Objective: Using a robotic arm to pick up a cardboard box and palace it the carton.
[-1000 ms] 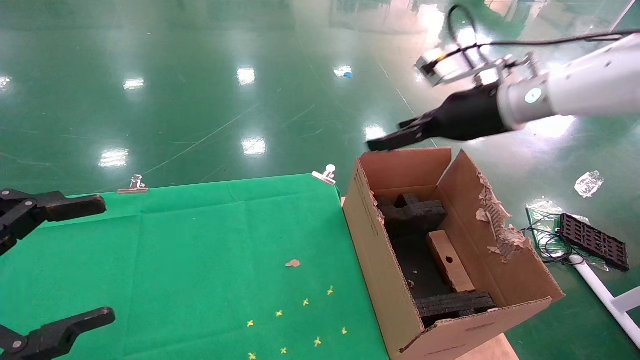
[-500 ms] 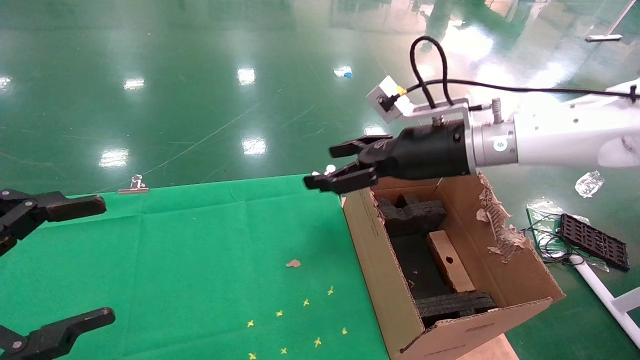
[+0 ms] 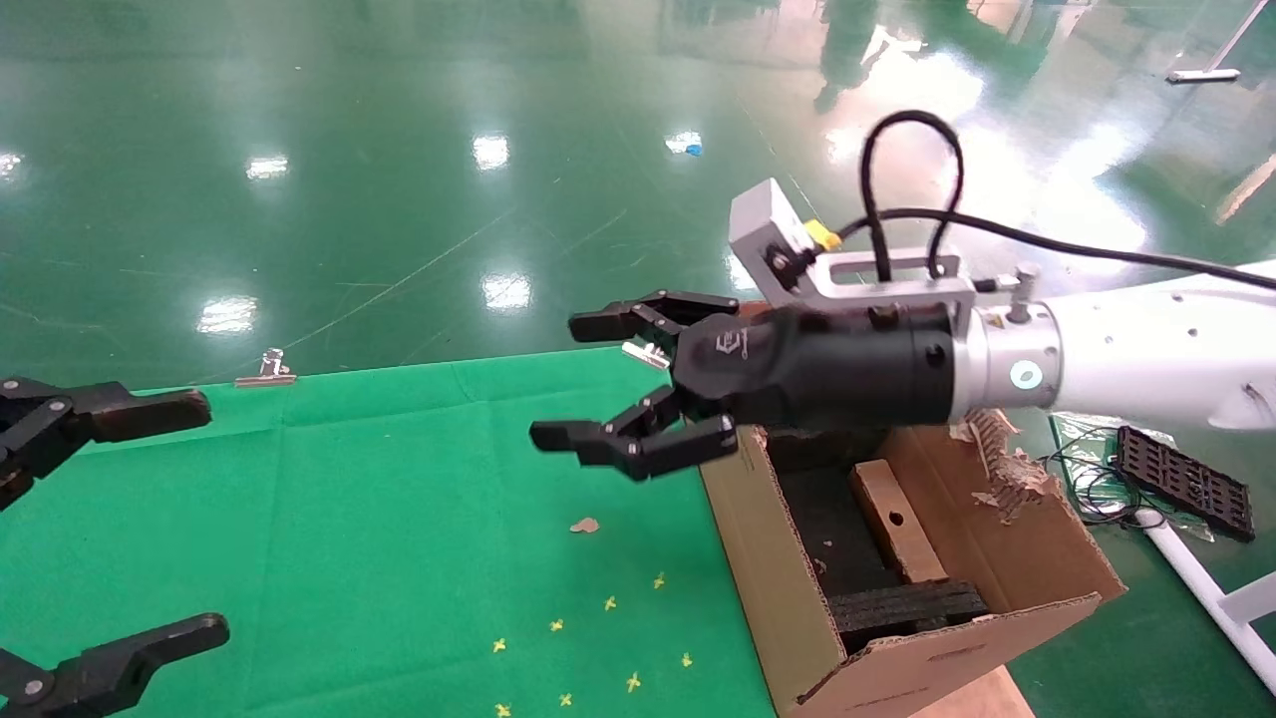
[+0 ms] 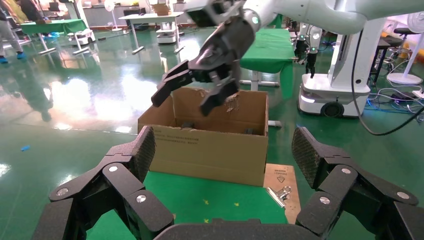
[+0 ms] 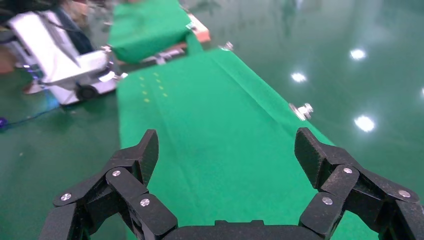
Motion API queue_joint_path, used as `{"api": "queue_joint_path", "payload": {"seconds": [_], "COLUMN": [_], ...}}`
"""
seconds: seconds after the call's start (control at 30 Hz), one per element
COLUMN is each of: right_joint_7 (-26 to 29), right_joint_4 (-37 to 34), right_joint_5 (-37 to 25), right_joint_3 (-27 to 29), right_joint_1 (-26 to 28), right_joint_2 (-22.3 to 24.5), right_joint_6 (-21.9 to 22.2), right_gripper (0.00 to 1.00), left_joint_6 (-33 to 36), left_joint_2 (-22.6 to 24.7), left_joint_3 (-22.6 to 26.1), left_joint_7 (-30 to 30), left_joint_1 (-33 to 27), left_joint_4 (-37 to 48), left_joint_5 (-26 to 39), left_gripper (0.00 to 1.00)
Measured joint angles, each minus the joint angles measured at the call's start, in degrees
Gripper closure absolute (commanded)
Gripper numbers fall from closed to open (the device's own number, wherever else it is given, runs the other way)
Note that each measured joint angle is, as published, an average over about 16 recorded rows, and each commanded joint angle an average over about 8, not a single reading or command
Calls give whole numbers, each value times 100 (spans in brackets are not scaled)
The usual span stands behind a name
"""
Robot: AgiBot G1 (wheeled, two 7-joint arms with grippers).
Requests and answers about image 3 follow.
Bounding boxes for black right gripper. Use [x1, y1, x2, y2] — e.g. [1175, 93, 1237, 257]
[529, 290, 958, 483]

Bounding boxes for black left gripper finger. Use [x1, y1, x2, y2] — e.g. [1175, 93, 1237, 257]
[0, 376, 212, 512]
[0, 613, 231, 718]

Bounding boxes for narrow cardboard box with hole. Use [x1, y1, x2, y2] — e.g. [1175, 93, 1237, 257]
[849, 459, 948, 584]

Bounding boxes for large open brown carton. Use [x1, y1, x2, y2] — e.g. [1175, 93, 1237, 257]
[698, 299, 1127, 718]

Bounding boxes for silver binder clip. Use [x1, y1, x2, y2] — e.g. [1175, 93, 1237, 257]
[234, 349, 298, 388]

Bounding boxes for green table cloth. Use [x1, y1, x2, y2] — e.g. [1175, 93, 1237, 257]
[0, 347, 779, 718]

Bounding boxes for black foam block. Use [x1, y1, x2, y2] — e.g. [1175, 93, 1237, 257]
[825, 578, 993, 656]

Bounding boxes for black perforated tray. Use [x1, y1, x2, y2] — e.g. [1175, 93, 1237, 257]
[1115, 426, 1255, 542]

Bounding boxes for white floor squeegee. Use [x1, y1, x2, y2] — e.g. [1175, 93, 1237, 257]
[1166, 0, 1272, 84]

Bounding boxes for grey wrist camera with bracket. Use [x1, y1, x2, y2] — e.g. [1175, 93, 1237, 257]
[728, 178, 978, 310]

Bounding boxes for black camera cable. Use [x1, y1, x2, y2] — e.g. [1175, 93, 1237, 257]
[835, 110, 1276, 292]

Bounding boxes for thin black floor wires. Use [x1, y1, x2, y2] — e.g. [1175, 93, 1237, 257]
[1042, 419, 1147, 530]

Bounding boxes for white metal frame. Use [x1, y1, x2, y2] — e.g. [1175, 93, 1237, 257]
[1141, 509, 1276, 694]

